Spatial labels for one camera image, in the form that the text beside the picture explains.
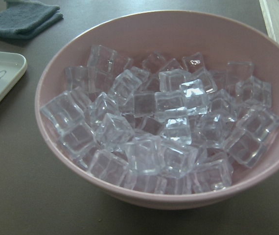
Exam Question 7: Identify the pink bowl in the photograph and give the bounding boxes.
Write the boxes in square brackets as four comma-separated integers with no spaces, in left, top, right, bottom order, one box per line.
[35,11,279,210]

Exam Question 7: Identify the white rectangular tray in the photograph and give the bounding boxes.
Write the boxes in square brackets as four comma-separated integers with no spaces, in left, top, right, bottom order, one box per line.
[0,51,27,102]

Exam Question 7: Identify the grey folded cloth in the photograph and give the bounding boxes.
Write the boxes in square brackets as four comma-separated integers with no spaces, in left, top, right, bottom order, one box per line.
[0,0,63,40]

